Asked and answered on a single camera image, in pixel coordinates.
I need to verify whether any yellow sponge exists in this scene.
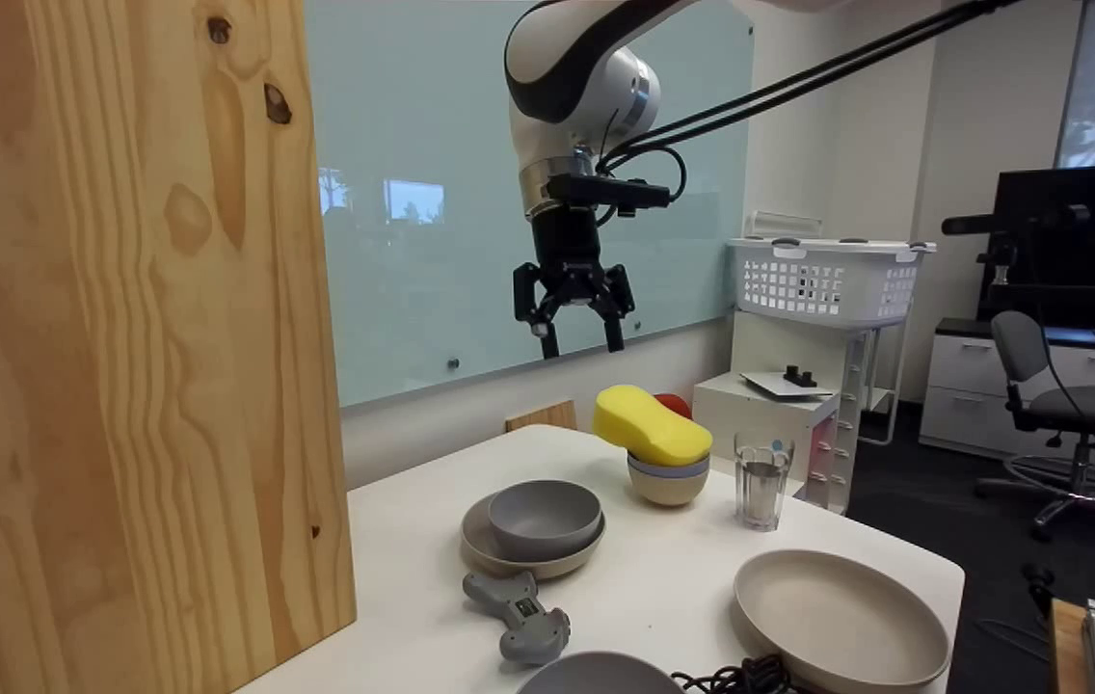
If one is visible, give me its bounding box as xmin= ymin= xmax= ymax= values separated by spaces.
xmin=590 ymin=382 xmax=719 ymax=469

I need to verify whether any large beige bowl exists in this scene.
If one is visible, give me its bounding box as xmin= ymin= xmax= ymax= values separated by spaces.
xmin=730 ymin=548 xmax=953 ymax=694

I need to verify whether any small beige bowl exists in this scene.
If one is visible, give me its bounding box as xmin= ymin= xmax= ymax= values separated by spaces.
xmin=625 ymin=446 xmax=712 ymax=514

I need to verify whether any white low cabinet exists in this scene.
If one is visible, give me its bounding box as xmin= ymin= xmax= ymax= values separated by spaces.
xmin=919 ymin=322 xmax=1095 ymax=487

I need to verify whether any white basket stand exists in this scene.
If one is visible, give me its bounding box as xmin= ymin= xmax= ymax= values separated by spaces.
xmin=834 ymin=322 xmax=910 ymax=456

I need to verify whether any frosted glass whiteboard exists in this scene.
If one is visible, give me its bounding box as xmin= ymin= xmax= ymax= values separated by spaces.
xmin=300 ymin=0 xmax=761 ymax=413

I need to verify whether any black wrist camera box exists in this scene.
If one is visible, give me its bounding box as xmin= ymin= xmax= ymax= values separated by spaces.
xmin=543 ymin=174 xmax=679 ymax=215

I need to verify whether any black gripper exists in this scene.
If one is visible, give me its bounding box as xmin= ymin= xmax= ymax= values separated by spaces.
xmin=511 ymin=203 xmax=642 ymax=361

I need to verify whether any grey dumbbell shaped tool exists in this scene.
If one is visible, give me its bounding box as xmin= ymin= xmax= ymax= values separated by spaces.
xmin=459 ymin=567 xmax=574 ymax=670

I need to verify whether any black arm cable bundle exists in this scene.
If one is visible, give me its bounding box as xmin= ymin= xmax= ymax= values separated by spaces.
xmin=599 ymin=0 xmax=1022 ymax=208

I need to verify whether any light plywood panel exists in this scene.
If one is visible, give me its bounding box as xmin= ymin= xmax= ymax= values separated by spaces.
xmin=0 ymin=0 xmax=358 ymax=694

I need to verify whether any clear plastic drawer tower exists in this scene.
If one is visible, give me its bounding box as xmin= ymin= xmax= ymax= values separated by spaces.
xmin=807 ymin=370 xmax=864 ymax=518

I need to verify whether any white flat tray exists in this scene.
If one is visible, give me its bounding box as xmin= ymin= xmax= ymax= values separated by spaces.
xmin=739 ymin=368 xmax=841 ymax=405

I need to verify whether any wooden board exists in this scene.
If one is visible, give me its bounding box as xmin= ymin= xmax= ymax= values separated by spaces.
xmin=1048 ymin=594 xmax=1095 ymax=694

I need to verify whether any clear drinking glass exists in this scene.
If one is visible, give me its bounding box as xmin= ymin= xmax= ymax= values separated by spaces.
xmin=734 ymin=432 xmax=800 ymax=531

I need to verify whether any coiled black cable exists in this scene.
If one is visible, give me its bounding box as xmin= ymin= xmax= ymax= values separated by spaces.
xmin=667 ymin=651 xmax=804 ymax=694

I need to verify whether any black monitor screen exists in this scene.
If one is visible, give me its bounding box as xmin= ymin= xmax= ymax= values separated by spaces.
xmin=941 ymin=161 xmax=1095 ymax=343

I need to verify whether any white side table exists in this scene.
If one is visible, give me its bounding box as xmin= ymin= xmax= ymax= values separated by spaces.
xmin=692 ymin=370 xmax=841 ymax=469

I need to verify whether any white plastic laundry basket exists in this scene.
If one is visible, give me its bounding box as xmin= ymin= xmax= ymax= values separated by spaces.
xmin=730 ymin=235 xmax=937 ymax=333

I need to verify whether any grey office chair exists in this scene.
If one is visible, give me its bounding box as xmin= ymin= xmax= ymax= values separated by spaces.
xmin=976 ymin=305 xmax=1095 ymax=548

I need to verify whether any grey bowl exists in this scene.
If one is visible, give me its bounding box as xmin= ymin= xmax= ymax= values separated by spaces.
xmin=517 ymin=647 xmax=687 ymax=694
xmin=482 ymin=478 xmax=610 ymax=564

